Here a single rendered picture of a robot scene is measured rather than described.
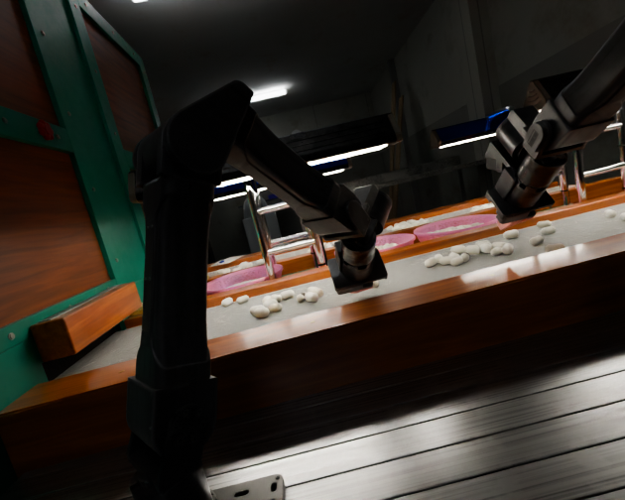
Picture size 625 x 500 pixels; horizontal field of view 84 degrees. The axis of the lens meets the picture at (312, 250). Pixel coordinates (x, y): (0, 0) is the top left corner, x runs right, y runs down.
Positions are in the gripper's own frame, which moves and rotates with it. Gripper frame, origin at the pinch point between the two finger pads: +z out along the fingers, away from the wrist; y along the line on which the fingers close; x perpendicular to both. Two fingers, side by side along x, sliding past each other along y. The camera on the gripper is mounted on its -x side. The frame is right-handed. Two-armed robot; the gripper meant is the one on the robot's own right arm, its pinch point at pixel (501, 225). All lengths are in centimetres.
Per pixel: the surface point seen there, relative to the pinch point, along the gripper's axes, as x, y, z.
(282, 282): -11, 48, 21
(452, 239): -10.9, -0.3, 21.4
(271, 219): -389, 68, 472
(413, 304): 15.1, 27.4, -10.1
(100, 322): -2, 85, 3
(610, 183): -31, -81, 47
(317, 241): -20.6, 36.0, 20.8
